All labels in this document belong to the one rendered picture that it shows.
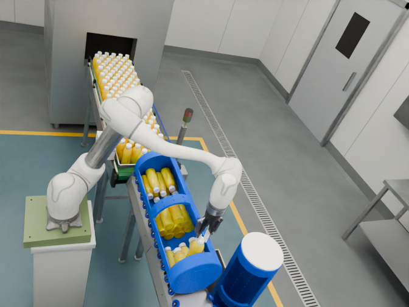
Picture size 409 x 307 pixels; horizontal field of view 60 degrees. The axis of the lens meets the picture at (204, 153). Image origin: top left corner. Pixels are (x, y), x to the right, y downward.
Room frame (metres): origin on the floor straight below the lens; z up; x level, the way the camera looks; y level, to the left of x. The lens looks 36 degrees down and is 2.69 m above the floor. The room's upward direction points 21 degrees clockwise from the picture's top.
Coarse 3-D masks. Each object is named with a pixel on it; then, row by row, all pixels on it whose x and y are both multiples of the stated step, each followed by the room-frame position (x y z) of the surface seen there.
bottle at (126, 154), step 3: (126, 147) 1.95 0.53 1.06; (123, 150) 1.95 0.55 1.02; (126, 150) 1.94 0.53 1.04; (129, 150) 1.95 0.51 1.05; (123, 153) 1.94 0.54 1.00; (126, 153) 1.93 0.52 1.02; (129, 153) 1.94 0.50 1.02; (123, 156) 1.94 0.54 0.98; (126, 156) 1.93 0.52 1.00; (129, 156) 1.95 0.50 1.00; (123, 159) 1.94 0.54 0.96; (126, 159) 1.94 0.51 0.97; (129, 159) 1.95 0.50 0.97; (123, 162) 1.94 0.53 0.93; (126, 162) 1.94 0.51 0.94; (129, 162) 1.96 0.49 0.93
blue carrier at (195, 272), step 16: (144, 160) 1.74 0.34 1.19; (160, 160) 1.85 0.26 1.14; (176, 176) 1.85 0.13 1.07; (144, 192) 1.55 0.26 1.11; (160, 208) 1.41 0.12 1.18; (192, 208) 1.46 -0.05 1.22; (160, 240) 1.25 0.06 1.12; (176, 240) 1.42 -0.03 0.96; (208, 240) 1.29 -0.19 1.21; (192, 256) 1.14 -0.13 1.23; (208, 256) 1.17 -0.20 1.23; (176, 272) 1.07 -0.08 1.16; (192, 272) 1.10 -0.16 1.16; (208, 272) 1.15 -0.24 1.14; (176, 288) 1.06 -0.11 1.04; (192, 288) 1.12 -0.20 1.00
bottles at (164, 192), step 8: (144, 176) 1.73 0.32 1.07; (160, 176) 1.76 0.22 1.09; (144, 184) 1.67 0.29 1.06; (160, 184) 1.69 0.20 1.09; (176, 184) 1.76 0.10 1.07; (152, 192) 1.64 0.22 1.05; (160, 192) 1.65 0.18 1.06; (168, 192) 1.71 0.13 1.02; (176, 192) 1.70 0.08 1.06; (160, 224) 1.40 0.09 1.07; (176, 224) 1.42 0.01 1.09; (192, 224) 1.48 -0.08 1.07; (160, 232) 1.36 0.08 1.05; (168, 232) 1.40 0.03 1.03; (176, 232) 1.41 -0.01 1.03; (184, 232) 1.45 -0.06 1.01; (168, 248) 1.27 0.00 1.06; (184, 248) 1.29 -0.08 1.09; (168, 256) 1.21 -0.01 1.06
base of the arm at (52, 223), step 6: (48, 216) 1.17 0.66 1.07; (78, 216) 1.23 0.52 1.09; (48, 222) 1.14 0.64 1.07; (54, 222) 1.14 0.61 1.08; (60, 222) 1.15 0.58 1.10; (66, 222) 1.16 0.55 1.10; (72, 222) 1.18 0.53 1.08; (78, 222) 1.20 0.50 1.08; (48, 228) 1.11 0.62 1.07; (54, 228) 1.12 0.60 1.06; (60, 228) 1.14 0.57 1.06; (66, 228) 1.13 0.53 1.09
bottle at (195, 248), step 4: (192, 244) 1.20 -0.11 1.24; (196, 244) 1.19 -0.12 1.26; (200, 244) 1.19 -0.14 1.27; (192, 248) 1.19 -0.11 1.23; (196, 248) 1.18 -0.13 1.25; (200, 248) 1.18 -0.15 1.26; (188, 252) 1.20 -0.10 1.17; (192, 252) 1.18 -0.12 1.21; (196, 252) 1.18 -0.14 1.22; (200, 252) 1.19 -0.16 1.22
